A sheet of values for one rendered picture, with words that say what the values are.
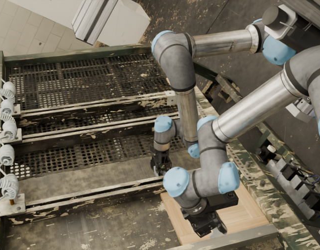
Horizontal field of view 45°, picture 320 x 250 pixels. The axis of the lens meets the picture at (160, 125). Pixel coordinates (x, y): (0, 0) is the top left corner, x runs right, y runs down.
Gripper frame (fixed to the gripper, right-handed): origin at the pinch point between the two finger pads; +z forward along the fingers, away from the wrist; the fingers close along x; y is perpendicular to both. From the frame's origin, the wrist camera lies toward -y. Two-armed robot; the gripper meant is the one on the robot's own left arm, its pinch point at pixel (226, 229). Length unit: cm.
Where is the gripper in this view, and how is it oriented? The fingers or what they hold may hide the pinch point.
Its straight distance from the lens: 130.8
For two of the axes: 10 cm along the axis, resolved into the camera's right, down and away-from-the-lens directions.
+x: 2.8, 6.1, -7.5
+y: -8.4, 5.2, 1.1
